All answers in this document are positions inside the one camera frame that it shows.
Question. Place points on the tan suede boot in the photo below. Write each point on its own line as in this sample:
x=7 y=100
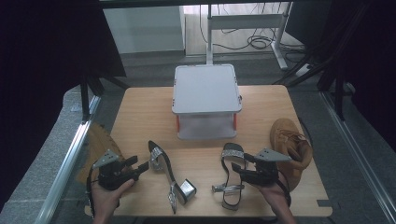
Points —
x=96 y=143
x=288 y=140

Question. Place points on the person's left hand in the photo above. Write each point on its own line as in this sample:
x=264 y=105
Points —
x=106 y=202

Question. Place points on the person's right hand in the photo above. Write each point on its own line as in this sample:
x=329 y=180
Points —
x=277 y=196

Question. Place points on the black curtain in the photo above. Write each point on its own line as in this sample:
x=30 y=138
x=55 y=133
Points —
x=373 y=62
x=46 y=62

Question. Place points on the white metal desk frame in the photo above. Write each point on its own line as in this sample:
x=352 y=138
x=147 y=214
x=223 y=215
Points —
x=246 y=21

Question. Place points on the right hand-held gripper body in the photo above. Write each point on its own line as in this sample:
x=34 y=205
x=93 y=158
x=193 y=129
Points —
x=264 y=174

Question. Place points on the white two-tier shoe rack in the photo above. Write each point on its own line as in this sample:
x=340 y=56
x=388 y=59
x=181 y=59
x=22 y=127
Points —
x=205 y=90

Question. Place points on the black heeled sandal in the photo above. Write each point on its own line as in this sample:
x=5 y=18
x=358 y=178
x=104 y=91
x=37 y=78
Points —
x=232 y=153
x=162 y=160

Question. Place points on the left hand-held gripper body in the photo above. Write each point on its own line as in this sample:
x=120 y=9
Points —
x=112 y=174

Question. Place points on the white power strip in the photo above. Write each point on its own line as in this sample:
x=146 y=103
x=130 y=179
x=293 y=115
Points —
x=303 y=70

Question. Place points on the aluminium floor rail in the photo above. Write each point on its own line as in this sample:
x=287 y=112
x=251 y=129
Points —
x=68 y=165
x=358 y=155

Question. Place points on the black metal stand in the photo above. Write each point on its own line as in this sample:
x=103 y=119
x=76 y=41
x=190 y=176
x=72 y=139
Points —
x=337 y=90

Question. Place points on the black tripod stand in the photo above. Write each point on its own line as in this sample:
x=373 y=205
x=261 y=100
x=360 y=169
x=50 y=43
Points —
x=85 y=99

